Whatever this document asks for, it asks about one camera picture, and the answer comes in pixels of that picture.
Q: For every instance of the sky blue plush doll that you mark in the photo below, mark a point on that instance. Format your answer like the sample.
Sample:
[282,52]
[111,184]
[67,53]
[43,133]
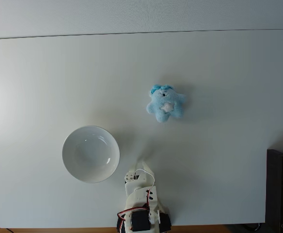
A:
[164,106]

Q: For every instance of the white ceramic bowl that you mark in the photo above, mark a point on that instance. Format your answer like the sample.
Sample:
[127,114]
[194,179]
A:
[90,154]

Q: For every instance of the black table clamp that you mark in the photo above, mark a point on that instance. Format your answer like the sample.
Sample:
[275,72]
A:
[120,224]
[166,222]

